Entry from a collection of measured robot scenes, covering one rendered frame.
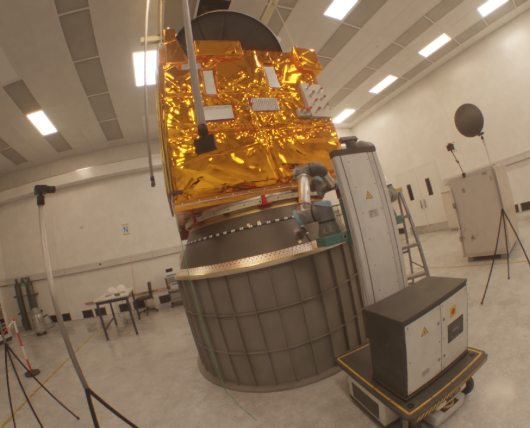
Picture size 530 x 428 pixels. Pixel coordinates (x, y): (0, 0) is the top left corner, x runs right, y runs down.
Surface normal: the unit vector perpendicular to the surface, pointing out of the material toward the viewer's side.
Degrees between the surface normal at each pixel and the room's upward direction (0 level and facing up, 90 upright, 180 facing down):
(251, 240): 62
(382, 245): 90
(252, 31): 135
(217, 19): 124
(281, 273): 90
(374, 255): 90
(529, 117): 90
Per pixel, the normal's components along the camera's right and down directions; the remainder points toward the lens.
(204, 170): 0.34, -0.18
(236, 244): -0.29, -0.49
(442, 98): -0.91, 0.18
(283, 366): -0.04, -0.08
